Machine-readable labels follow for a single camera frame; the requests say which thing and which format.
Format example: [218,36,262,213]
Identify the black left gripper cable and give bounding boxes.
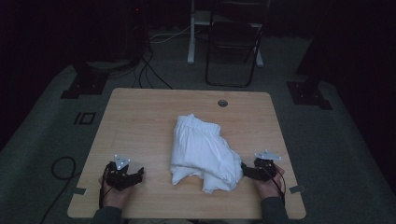
[98,166,110,210]

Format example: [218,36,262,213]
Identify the person's left hand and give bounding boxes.
[98,175,135,210]

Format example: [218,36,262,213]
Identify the black floor cable loop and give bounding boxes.
[39,156,82,224]

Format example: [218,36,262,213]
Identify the person's right hand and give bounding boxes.
[252,163,286,200]

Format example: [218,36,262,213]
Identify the white shorts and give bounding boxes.
[169,113,244,195]

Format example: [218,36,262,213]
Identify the dark equipment cabinet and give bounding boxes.
[90,0,151,64]

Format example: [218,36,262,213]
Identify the black folding chair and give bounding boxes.
[205,0,273,89]

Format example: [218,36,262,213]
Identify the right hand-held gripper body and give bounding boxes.
[248,149,283,183]

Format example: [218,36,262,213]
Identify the black stand base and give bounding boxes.
[60,61,110,100]
[286,79,333,111]

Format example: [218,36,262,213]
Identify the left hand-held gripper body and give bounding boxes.
[105,153,138,192]

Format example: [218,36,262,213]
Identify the white floor cable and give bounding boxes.
[148,25,191,45]

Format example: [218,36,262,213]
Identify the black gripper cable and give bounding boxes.
[262,166,287,207]
[98,166,110,210]

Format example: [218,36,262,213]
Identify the black floor cables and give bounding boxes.
[133,43,174,91]

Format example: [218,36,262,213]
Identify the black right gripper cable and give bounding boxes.
[262,166,287,207]

